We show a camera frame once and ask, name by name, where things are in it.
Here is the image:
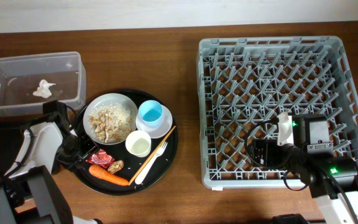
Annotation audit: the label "round black serving tray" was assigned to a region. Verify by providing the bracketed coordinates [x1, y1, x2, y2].
[69, 89, 178, 195]

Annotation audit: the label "red snack wrapper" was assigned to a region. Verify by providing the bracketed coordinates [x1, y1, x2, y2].
[86, 149, 114, 169]

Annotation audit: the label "small white label sticker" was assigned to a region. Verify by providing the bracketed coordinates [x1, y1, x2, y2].
[211, 187, 223, 191]

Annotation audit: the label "crumpled white tissue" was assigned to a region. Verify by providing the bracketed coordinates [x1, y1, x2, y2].
[33, 80, 55, 98]

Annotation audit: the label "light blue plastic cup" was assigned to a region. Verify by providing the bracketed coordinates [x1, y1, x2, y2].
[138, 100, 163, 128]

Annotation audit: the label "rice and food scraps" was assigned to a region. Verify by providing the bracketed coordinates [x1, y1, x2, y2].
[88, 103, 136, 144]

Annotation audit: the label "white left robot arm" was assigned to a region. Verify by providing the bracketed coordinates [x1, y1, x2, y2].
[0, 100, 100, 223]

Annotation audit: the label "white paper cup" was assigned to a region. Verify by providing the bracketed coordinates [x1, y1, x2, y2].
[125, 130, 151, 158]

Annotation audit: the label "clear plastic waste bin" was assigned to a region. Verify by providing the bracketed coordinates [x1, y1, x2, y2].
[0, 52, 86, 117]

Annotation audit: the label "grey plastic dishwasher rack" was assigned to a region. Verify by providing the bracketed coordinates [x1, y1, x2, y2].
[196, 36, 358, 189]

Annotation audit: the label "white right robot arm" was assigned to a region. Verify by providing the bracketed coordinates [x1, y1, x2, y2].
[244, 112, 358, 223]

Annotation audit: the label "pink white small bowl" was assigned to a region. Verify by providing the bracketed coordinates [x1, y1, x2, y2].
[136, 105, 173, 139]

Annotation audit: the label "white plastic fork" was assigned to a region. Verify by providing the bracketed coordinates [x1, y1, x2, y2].
[135, 142, 168, 185]

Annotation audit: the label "orange carrot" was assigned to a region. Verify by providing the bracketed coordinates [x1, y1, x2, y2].
[88, 164, 129, 186]

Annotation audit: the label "wooden chopstick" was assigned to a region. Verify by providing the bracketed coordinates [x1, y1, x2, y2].
[128, 126, 176, 185]

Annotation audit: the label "brown food lump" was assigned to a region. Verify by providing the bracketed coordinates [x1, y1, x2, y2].
[108, 160, 124, 174]

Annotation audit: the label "grey plate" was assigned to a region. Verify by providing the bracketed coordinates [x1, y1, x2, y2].
[83, 93, 138, 145]

